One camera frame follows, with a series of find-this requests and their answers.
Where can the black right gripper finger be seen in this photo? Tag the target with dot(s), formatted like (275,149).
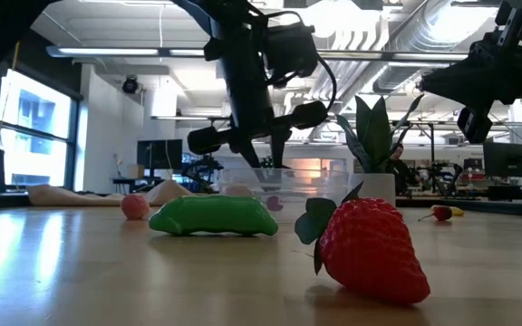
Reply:
(451,95)
(460,81)

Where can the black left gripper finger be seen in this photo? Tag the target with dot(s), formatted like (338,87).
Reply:
(280,149)
(251,157)

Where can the yellow toy potato half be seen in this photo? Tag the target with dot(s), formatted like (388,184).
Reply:
(238,190)

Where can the yellow toy banana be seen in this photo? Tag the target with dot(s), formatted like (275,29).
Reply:
(457,211)

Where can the pink toy raspberry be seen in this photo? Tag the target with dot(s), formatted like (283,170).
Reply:
(135,207)

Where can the red toy strawberry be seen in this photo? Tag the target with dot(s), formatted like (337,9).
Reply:
(370,253)

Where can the clear plastic tupperware container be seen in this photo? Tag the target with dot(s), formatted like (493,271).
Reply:
(306,185)

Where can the background robot rig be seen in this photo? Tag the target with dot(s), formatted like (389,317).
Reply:
(442,179)
(202,172)

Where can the black computer monitor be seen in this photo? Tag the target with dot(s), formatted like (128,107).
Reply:
(508,158)
(159,154)

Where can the person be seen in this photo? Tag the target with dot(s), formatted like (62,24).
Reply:
(397,169)

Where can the green plant in white pot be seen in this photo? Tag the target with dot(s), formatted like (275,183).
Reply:
(374,185)

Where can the round black ceiling speaker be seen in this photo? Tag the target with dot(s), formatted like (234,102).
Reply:
(130,85)

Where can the long ceiling light bar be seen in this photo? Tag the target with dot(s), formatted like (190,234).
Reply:
(107,51)

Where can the light cloth napkin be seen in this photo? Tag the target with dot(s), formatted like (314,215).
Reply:
(61,195)

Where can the large office window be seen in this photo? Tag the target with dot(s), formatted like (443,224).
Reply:
(34,108)

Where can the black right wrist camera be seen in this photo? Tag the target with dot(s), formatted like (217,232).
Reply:
(517,20)

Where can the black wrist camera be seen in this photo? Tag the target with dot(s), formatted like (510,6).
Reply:
(290,52)
(517,20)

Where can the silver ventilation duct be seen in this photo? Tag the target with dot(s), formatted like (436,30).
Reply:
(424,31)

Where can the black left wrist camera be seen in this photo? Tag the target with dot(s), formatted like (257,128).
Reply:
(290,52)

